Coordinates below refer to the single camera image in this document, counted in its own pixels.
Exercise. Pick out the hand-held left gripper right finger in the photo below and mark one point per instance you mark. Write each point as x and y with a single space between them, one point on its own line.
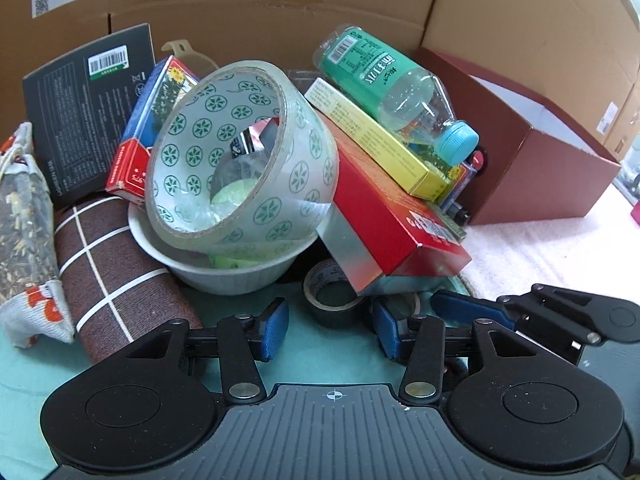
385 330

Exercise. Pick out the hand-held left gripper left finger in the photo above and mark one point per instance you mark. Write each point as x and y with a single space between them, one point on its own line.
272 330

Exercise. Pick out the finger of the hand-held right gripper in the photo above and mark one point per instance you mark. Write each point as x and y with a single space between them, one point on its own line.
460 305

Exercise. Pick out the large black tape roll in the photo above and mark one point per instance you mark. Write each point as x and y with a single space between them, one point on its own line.
332 315

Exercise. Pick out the dark red storage box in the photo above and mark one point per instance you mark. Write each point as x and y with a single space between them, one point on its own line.
530 175

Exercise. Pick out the dried herb cloth sachet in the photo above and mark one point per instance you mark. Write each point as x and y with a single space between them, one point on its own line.
27 240

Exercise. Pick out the white bowl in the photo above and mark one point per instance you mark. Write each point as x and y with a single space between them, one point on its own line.
225 277

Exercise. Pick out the white fluffy towel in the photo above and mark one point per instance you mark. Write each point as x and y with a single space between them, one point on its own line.
550 250

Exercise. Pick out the red and silver flat box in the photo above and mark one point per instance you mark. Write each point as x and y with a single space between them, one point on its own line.
390 215

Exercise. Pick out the small colourful box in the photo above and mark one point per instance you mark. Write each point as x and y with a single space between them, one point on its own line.
457 182

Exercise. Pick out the lime green item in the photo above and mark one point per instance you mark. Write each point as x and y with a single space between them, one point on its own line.
230 197

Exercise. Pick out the clear green-patterned tape roll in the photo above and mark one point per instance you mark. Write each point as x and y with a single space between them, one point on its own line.
300 175

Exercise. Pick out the brown grid cloth roll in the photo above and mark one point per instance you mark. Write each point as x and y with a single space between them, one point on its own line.
115 270

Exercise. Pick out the long yellow box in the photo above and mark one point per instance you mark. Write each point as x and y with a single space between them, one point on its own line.
380 145

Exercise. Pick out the teal blanket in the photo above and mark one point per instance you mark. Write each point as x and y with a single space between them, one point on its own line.
30 390

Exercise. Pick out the green-label water bottle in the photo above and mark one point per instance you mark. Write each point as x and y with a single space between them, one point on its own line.
370 70

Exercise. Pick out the clear plastic packaging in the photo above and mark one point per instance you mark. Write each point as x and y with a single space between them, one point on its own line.
300 77

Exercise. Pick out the small blue and red box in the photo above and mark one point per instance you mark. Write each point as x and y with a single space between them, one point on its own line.
150 105

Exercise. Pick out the large flattened cardboard box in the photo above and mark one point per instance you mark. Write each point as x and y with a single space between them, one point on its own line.
525 35
250 10

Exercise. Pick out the black box with barcode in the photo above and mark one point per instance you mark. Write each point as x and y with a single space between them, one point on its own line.
80 125

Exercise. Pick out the beige plastic holder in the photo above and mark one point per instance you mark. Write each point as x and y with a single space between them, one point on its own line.
180 47

